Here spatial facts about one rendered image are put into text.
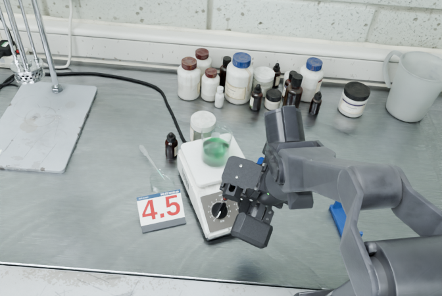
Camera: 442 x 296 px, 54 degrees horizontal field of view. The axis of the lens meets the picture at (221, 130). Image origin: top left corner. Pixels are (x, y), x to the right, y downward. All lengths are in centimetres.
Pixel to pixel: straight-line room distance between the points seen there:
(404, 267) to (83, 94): 99
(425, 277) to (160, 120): 86
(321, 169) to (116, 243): 53
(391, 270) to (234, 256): 57
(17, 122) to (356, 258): 95
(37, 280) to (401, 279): 69
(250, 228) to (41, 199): 48
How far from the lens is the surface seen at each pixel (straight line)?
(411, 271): 34
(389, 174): 40
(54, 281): 88
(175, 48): 124
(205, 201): 87
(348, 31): 127
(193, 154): 91
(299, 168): 53
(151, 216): 91
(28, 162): 106
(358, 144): 114
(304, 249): 91
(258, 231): 70
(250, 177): 68
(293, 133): 62
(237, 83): 112
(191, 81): 113
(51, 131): 111
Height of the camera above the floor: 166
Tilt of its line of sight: 44 degrees down
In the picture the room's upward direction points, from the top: 5 degrees clockwise
